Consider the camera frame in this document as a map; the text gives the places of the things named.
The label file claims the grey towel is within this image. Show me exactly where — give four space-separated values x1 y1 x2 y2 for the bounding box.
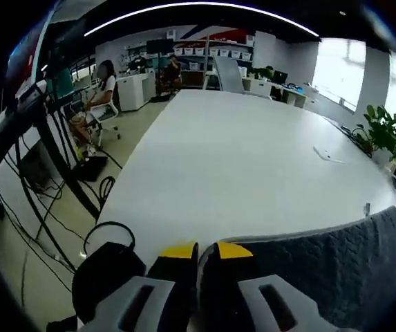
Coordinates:
197 205 396 330

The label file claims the green potted plant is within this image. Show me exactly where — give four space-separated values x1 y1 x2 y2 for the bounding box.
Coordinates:
351 104 396 167

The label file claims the black box on floor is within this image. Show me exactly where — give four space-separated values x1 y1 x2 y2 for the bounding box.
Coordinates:
74 155 109 183

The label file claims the white swivel chair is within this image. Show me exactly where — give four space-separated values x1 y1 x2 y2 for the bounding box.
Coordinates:
86 86 121 146

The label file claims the black equipment stand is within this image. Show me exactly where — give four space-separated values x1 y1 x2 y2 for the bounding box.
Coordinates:
13 79 102 219

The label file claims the white desk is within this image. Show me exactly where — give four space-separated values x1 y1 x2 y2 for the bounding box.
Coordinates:
115 73 158 113

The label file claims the shelf with white bins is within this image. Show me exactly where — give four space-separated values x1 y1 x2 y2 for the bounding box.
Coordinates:
173 29 256 73

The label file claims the black monitor on stand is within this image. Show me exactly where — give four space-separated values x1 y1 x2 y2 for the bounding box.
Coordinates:
146 39 175 53

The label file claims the long curved ceiling light strip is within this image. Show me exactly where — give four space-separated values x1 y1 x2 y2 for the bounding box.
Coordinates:
84 1 320 37

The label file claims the black cable loop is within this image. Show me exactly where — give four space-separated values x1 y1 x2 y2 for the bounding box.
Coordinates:
83 221 137 257

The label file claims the black cable by plant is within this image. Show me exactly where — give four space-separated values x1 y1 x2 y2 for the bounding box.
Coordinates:
341 125 373 158

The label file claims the white cable on table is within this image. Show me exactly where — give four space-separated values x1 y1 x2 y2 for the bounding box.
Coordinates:
312 145 347 165

